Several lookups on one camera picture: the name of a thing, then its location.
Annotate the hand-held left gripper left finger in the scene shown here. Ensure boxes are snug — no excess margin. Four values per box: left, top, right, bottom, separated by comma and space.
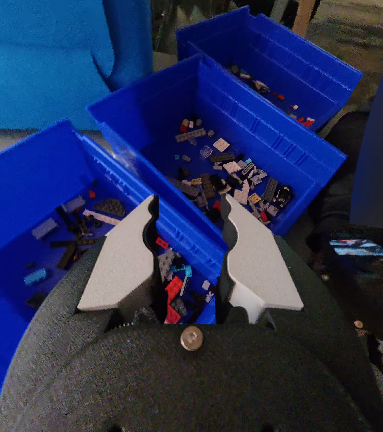
77, 195, 168, 324

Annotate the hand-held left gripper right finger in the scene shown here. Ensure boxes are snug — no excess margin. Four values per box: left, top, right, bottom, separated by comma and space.
216, 193, 304, 324

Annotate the pile of toy bricks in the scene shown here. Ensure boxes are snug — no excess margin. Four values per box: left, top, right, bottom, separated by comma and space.
166, 116, 295, 227
229, 64, 315, 128
24, 180, 215, 324

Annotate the blue plastic bin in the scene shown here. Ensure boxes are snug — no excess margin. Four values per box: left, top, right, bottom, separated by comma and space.
175, 6, 363, 133
87, 53, 347, 252
0, 118, 227, 431

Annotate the smartphone with lit screen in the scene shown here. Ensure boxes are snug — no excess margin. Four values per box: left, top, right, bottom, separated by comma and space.
329, 238, 383, 257

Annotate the person's black hoodie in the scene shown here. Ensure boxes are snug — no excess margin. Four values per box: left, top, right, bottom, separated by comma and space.
286, 111, 383, 345

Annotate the light blue felt bag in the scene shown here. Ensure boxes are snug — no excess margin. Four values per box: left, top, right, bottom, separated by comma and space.
0, 0, 154, 130

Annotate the wooden table leg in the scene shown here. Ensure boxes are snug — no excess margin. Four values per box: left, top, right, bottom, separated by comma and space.
292, 0, 317, 37

